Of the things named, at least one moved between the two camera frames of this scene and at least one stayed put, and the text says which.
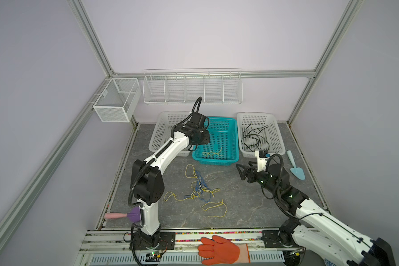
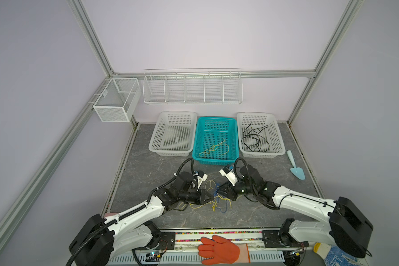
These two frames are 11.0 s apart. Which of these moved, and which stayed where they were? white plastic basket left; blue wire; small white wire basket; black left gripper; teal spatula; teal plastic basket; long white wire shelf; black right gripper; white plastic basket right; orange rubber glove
Moved: blue wire; black left gripper; black right gripper
Stayed: teal spatula; long white wire shelf; orange rubber glove; white plastic basket left; teal plastic basket; small white wire basket; white plastic basket right
